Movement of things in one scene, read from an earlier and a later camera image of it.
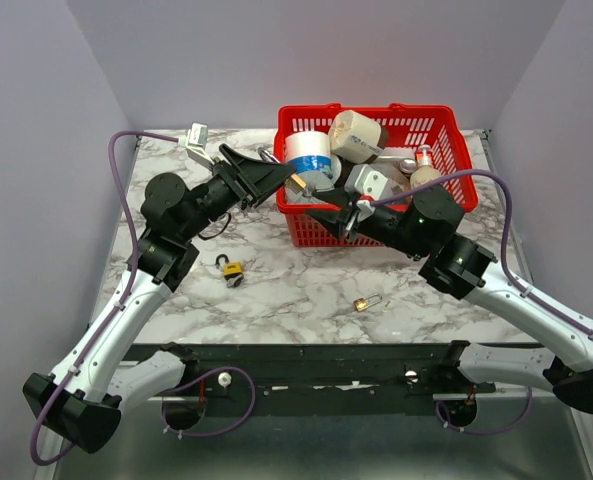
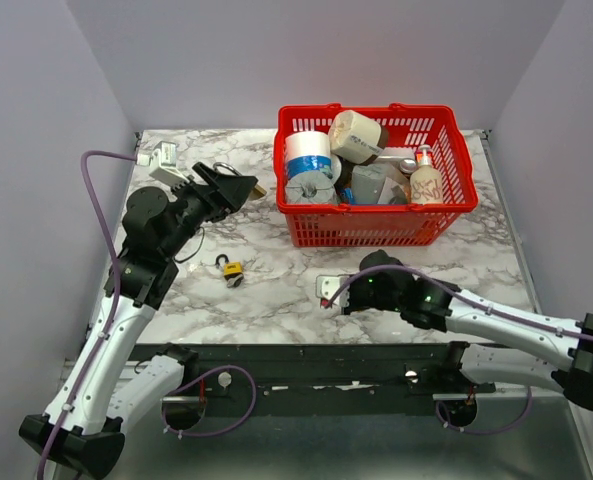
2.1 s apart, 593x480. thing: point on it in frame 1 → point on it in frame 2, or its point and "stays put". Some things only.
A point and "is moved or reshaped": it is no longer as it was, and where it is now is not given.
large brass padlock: (293, 183) is moved or reshaped
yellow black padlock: (230, 268) stays put
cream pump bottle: (426, 172) stays put
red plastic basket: (406, 128) stays put
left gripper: (246, 169) → (235, 190)
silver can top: (407, 165) stays put
